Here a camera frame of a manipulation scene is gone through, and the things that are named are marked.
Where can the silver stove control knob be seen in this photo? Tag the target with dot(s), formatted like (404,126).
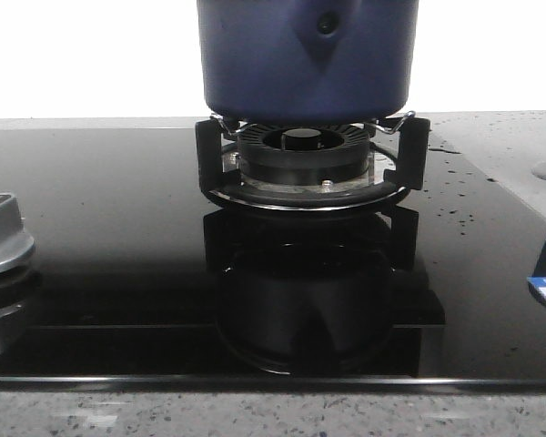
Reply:
(16,244)

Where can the black glass stove top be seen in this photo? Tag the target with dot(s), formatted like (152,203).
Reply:
(138,282)

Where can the blue cooking pot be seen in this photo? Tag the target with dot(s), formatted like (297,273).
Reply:
(306,62)

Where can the black gas burner head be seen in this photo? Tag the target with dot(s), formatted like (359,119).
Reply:
(303,156)

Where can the black pot support grate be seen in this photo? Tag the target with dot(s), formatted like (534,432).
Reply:
(397,161)

